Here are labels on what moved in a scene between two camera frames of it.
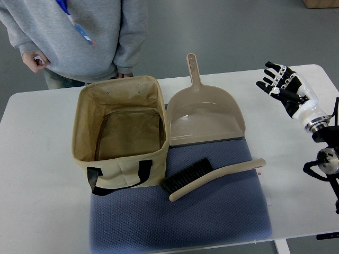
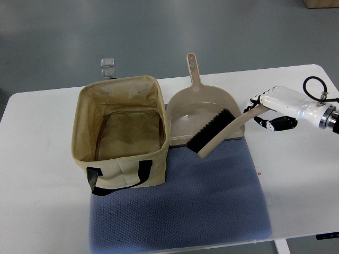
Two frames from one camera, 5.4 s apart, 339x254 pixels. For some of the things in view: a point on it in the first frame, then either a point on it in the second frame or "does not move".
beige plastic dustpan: x=199 y=113 does not move
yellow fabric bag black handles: x=119 y=139 does not move
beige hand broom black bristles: x=201 y=173 → x=222 y=127
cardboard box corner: x=311 y=4 does not move
